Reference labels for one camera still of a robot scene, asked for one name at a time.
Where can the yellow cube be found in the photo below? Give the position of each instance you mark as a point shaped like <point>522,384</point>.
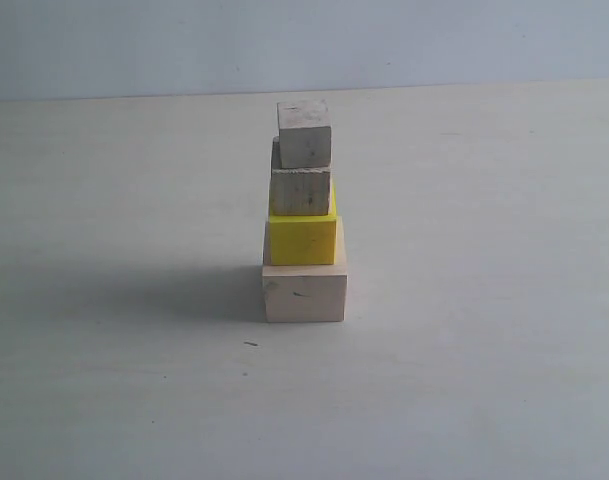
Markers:
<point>308,240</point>

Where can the medium wooden cube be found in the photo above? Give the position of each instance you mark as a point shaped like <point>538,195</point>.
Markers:
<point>298,191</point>

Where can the large light wooden cube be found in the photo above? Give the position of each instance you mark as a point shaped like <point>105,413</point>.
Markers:
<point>306,293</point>

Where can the small wooden cube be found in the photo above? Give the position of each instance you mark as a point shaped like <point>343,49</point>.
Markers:
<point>305,134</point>

